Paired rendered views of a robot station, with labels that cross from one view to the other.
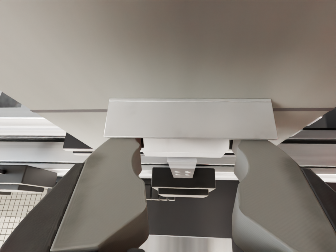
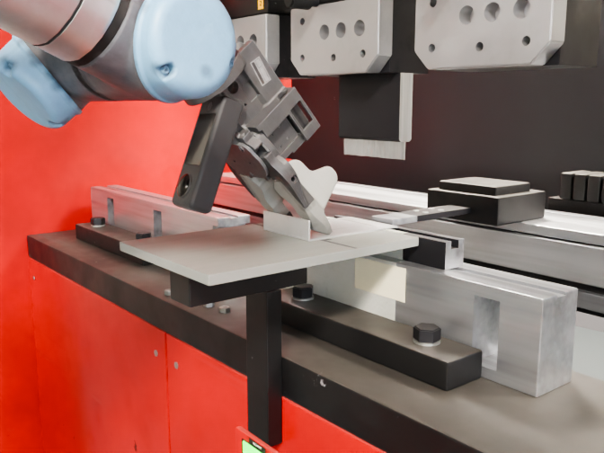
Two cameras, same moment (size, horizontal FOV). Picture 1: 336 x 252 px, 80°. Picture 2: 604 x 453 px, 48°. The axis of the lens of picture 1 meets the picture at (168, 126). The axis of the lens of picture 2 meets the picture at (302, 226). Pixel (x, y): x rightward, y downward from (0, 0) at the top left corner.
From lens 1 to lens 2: 0.69 m
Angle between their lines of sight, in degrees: 55
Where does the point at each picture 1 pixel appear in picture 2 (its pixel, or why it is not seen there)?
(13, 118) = (480, 283)
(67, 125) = (368, 244)
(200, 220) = (562, 130)
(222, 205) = (522, 156)
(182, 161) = (381, 217)
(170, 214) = not seen: outside the picture
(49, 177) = not seen: outside the picture
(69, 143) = (440, 246)
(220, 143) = not seen: hidden behind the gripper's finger
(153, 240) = (386, 155)
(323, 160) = (343, 210)
